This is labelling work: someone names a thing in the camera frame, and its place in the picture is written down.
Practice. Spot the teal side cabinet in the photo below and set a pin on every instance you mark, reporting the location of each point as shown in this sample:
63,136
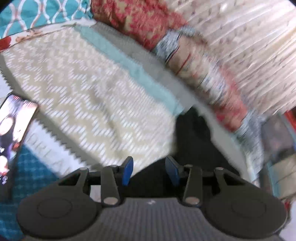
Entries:
278,172

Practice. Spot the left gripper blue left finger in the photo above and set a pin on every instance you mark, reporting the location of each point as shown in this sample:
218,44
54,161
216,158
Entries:
118,175

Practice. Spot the teal lattice pillow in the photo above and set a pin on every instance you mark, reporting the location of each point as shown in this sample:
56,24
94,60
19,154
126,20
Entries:
19,16

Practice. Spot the red floral patchwork quilt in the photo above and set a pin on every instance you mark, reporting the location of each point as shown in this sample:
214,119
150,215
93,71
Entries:
181,48

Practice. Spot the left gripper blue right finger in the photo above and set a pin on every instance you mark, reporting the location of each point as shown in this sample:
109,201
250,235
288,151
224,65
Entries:
176,171

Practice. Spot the cream floral curtain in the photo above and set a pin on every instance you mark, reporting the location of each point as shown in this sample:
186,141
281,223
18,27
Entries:
256,41

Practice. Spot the patterned bed sheet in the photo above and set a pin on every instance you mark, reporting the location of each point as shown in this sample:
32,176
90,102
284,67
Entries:
102,98

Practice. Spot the smartphone with lit screen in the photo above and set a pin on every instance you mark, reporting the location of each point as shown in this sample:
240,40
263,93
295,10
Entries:
17,113

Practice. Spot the black pants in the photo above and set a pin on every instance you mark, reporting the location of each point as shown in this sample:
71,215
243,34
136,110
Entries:
194,147

